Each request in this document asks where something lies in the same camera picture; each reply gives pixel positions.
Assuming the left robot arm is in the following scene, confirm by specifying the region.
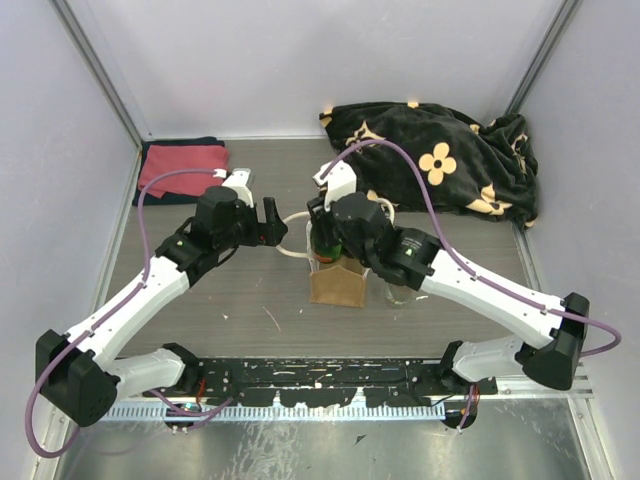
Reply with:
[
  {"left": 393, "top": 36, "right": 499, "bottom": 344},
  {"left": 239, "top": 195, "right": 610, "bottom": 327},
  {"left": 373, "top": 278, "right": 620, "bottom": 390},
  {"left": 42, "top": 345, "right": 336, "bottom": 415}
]
[{"left": 35, "top": 186, "right": 288, "bottom": 427}]

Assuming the black floral blanket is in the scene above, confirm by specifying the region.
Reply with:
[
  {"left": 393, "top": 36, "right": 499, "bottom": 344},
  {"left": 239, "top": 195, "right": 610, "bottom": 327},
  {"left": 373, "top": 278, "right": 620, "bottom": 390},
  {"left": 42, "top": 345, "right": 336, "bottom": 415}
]
[{"left": 319, "top": 102, "right": 538, "bottom": 228}]

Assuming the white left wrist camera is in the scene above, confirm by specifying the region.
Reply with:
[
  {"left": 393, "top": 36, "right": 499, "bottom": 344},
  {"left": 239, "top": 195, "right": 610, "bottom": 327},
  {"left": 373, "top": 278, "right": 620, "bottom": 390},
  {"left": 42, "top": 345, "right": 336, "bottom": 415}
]
[{"left": 221, "top": 168, "right": 255, "bottom": 208}]

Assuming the dark blue folded cloth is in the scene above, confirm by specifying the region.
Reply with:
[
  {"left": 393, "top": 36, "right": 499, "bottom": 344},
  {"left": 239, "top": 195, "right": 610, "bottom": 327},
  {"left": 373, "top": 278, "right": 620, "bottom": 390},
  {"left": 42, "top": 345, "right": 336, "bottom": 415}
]
[{"left": 131, "top": 137, "right": 227, "bottom": 207}]

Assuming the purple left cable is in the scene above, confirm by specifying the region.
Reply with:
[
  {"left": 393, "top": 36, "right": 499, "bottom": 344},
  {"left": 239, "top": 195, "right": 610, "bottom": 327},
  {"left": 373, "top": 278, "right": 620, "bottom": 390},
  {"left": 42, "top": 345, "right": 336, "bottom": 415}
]
[{"left": 25, "top": 167, "right": 236, "bottom": 460}]

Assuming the brown canvas bag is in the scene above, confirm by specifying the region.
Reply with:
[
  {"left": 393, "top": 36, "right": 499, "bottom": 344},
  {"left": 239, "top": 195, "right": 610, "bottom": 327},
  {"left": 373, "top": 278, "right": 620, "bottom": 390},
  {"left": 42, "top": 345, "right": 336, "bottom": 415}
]
[{"left": 276, "top": 210, "right": 369, "bottom": 308}]

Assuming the white cable duct strip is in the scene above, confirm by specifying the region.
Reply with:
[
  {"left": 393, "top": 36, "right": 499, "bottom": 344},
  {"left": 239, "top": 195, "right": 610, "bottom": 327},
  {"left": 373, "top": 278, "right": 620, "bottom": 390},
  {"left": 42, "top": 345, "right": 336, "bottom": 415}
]
[{"left": 102, "top": 401, "right": 446, "bottom": 422}]

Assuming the clear bottle lower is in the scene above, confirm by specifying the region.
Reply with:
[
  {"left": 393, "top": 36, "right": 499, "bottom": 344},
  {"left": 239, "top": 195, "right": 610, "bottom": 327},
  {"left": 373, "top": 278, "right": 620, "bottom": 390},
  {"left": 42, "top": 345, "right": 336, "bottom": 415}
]
[{"left": 384, "top": 283, "right": 415, "bottom": 306}]

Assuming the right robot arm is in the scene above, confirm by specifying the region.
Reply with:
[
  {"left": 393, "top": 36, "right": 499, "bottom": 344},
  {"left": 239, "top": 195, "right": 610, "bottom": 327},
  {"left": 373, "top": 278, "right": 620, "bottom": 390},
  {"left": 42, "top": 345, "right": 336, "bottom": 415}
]
[{"left": 307, "top": 193, "right": 590, "bottom": 394}]

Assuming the green bottle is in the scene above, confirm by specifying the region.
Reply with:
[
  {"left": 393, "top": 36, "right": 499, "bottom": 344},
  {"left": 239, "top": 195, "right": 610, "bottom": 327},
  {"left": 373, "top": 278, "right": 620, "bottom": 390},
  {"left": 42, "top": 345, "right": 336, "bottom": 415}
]
[{"left": 310, "top": 226, "right": 342, "bottom": 264}]

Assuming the red folded cloth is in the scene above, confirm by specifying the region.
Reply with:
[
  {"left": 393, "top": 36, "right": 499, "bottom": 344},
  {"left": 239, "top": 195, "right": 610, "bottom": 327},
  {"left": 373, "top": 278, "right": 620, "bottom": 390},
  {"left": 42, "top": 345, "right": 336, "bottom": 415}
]
[{"left": 137, "top": 144, "right": 230, "bottom": 201}]

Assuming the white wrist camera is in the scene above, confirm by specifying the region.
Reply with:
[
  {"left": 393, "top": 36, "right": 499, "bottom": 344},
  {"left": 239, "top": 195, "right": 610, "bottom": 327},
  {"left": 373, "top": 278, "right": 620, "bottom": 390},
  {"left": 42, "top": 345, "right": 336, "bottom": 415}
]
[
  {"left": 221, "top": 168, "right": 255, "bottom": 208},
  {"left": 312, "top": 160, "right": 357, "bottom": 211}
]

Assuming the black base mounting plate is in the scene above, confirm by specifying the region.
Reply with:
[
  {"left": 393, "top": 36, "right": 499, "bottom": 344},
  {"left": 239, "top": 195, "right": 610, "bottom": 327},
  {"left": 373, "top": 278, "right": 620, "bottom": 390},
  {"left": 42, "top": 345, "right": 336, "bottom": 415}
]
[{"left": 142, "top": 355, "right": 501, "bottom": 409}]

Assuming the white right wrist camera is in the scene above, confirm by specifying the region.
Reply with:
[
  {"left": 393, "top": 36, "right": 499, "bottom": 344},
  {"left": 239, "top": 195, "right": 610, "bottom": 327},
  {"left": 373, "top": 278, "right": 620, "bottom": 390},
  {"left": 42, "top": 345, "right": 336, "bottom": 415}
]
[{"left": 312, "top": 160, "right": 357, "bottom": 211}]

